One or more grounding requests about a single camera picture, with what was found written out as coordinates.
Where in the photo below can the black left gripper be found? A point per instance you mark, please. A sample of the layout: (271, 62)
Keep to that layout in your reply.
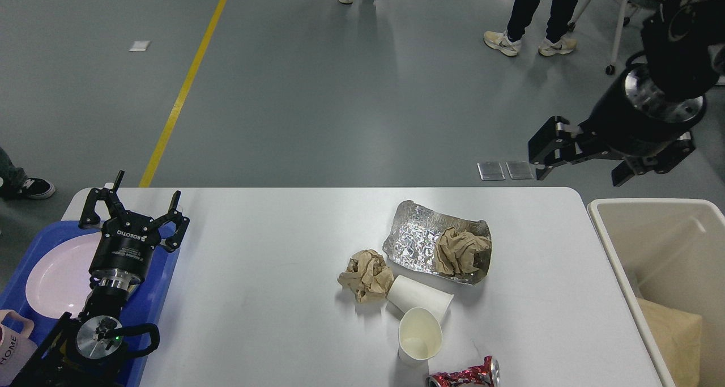
(126, 251)

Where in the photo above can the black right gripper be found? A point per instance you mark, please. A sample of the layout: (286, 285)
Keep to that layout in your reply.
(634, 117)

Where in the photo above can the pink plate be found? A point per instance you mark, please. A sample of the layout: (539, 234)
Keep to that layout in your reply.
(59, 282)

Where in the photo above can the brown paper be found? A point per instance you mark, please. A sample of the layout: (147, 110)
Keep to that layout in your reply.
(461, 252)

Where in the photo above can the brown paper bag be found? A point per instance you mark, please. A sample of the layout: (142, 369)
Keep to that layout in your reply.
(678, 336)

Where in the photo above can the aluminium foil sheet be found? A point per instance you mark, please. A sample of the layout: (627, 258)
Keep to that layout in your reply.
(415, 231)

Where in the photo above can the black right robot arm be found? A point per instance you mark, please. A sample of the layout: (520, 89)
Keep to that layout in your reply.
(683, 48)

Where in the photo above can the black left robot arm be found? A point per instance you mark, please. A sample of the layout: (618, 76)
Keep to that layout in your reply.
(92, 347)

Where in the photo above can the right metal floor plate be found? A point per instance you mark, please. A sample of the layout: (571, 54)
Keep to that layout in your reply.
(520, 170)

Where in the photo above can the metal floor plate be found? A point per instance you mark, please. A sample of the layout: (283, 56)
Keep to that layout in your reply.
(491, 171)
(520, 170)

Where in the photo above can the blue plastic tray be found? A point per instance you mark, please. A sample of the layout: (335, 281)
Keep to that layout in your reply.
(145, 303)

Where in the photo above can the beige plastic bin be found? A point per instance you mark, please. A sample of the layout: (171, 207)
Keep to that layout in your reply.
(673, 250)

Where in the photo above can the left metal floor plate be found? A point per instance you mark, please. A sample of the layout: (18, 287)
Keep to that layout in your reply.
(491, 171)

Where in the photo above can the grey office chair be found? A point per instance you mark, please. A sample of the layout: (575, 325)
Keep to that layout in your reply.
(626, 10)

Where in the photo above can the pink HOME mug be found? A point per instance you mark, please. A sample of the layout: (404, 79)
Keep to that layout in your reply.
(16, 347)

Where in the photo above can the crumpled brown paper ball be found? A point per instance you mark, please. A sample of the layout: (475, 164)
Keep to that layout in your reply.
(368, 276)

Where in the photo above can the white paper cup lying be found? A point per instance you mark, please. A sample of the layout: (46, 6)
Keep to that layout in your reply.
(406, 294)

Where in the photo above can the crushed red can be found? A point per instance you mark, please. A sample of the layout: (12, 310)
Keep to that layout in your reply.
(486, 374)

